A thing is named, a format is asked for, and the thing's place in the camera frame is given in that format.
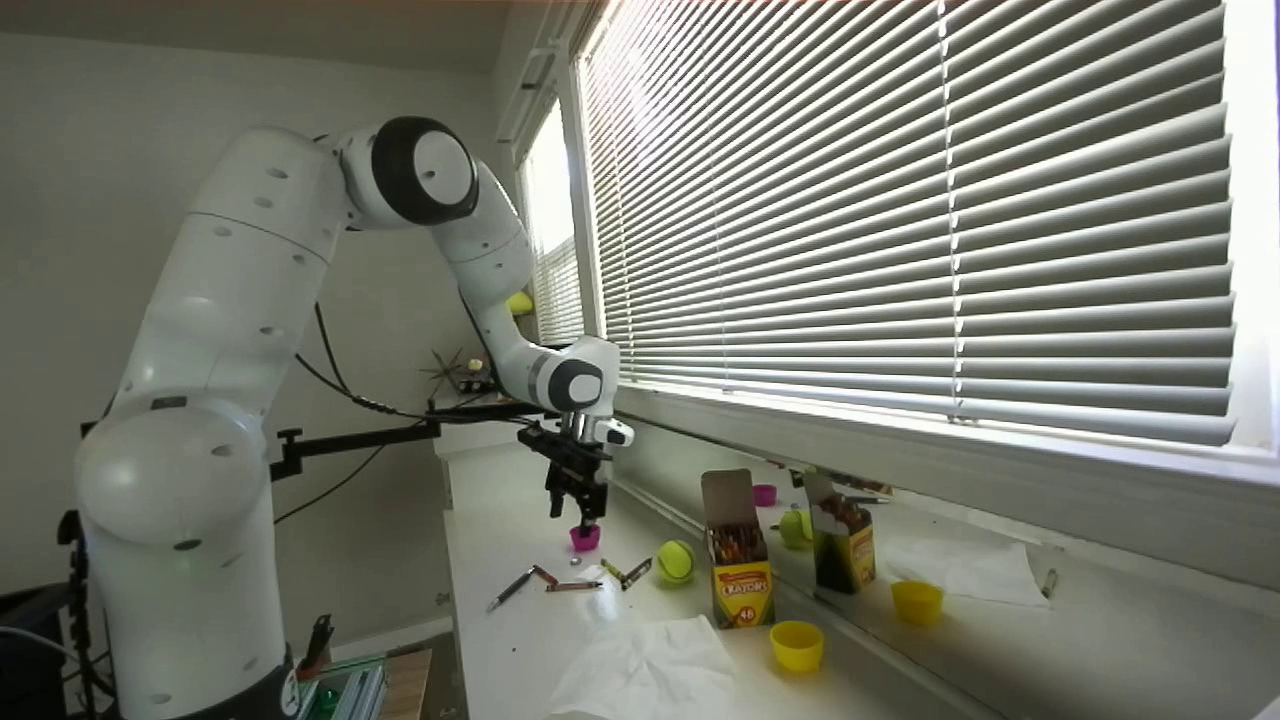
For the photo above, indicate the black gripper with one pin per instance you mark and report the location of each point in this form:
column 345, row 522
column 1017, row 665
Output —
column 574, row 472

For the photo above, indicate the small pink cup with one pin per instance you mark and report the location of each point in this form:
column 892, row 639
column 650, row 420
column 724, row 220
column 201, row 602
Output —
column 586, row 539

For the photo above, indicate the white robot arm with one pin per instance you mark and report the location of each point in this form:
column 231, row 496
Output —
column 174, row 476

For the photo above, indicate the green cup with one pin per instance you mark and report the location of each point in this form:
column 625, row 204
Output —
column 672, row 567

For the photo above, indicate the white paper towel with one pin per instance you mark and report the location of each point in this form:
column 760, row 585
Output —
column 662, row 671

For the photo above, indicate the yellow cup front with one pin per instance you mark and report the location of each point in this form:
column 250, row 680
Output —
column 797, row 645

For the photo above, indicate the yellow cup near window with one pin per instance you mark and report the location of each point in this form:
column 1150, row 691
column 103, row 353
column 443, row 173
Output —
column 917, row 602

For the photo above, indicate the green yellow crayon box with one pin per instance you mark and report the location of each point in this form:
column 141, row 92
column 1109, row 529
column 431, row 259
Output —
column 739, row 548

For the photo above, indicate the white window blinds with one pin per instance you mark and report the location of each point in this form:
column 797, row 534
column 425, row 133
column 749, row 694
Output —
column 970, row 208

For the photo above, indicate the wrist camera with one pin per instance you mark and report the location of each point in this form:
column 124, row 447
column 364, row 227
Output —
column 610, row 432

